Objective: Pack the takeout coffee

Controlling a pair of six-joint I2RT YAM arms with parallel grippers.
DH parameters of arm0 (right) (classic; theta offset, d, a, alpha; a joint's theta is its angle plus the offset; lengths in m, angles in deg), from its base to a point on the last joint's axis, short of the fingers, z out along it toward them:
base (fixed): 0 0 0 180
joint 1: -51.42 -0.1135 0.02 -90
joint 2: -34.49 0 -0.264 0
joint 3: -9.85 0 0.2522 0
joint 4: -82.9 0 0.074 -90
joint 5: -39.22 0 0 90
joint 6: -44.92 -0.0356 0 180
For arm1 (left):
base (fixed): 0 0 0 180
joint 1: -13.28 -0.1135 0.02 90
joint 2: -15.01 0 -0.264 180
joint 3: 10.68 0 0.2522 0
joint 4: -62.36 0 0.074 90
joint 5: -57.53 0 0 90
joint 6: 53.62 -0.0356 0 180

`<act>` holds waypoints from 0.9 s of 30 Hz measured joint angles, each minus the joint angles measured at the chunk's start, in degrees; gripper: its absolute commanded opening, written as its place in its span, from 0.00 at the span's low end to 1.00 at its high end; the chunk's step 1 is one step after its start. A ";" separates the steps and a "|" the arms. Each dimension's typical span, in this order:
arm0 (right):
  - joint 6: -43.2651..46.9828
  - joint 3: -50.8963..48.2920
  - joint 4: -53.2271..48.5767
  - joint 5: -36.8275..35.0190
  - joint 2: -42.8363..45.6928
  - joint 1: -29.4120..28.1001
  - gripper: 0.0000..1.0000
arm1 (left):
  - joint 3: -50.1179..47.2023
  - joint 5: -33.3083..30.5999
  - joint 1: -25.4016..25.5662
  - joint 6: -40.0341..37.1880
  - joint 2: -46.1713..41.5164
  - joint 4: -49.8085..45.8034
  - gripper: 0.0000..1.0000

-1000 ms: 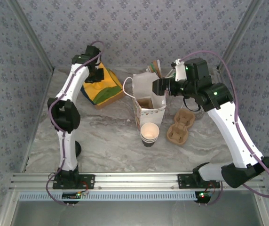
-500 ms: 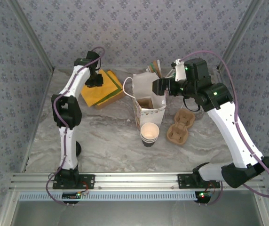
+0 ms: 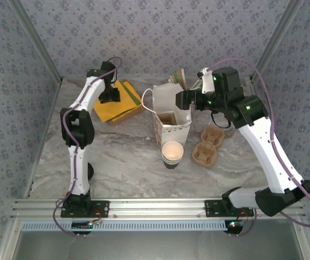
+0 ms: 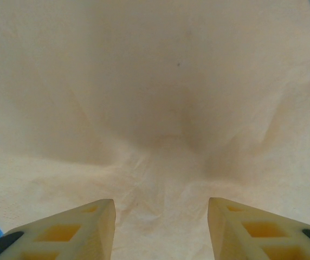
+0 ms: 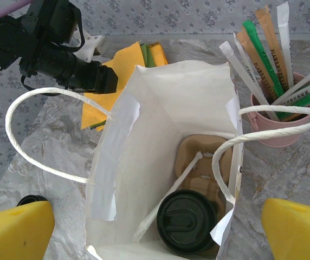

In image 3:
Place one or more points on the stack of paper cups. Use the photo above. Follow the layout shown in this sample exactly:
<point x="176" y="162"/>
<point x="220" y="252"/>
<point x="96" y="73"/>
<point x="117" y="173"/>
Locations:
<point x="172" y="151"/>

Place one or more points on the grey metal shelf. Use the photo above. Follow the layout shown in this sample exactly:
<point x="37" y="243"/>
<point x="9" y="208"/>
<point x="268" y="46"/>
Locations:
<point x="155" y="246"/>

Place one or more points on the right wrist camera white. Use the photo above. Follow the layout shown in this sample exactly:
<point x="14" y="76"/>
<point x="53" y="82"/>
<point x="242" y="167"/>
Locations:
<point x="207" y="84"/>

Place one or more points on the aluminium mounting rail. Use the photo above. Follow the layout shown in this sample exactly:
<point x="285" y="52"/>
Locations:
<point x="155" y="208"/>

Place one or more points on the white paper takeout bag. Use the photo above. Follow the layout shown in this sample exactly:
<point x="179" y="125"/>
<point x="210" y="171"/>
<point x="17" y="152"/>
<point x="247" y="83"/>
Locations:
<point x="175" y="132"/>

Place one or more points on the brown cardboard cup carrier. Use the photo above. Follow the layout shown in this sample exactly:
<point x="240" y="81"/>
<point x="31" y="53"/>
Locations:
<point x="167" y="119"/>
<point x="207" y="147"/>

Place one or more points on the aluminium frame post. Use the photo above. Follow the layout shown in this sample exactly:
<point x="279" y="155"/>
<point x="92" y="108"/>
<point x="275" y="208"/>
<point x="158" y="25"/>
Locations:
<point x="37" y="40"/>
<point x="275" y="40"/>

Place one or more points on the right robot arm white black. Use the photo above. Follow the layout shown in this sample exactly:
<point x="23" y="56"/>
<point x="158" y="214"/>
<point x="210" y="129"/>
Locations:
<point x="266" y="154"/>

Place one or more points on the small green circuit board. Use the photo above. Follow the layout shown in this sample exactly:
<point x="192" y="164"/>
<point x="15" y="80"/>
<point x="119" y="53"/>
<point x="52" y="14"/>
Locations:
<point x="237" y="224"/>
<point x="81" y="225"/>

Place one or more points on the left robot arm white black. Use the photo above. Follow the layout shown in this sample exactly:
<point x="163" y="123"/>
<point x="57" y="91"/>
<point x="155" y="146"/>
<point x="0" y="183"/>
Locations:
<point x="79" y="168"/>

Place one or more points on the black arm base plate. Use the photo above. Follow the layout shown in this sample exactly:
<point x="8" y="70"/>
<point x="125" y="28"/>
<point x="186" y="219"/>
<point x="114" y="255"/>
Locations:
<point x="103" y="208"/>
<point x="212" y="208"/>

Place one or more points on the orange paper napkin stack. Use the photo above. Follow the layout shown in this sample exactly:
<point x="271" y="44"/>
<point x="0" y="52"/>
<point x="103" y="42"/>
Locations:
<point x="111" y="111"/>

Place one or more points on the aluminium frame leg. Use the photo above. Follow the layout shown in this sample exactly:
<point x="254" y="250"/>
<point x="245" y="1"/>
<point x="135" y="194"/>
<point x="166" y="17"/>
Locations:
<point x="302" y="238"/>
<point x="10" y="238"/>

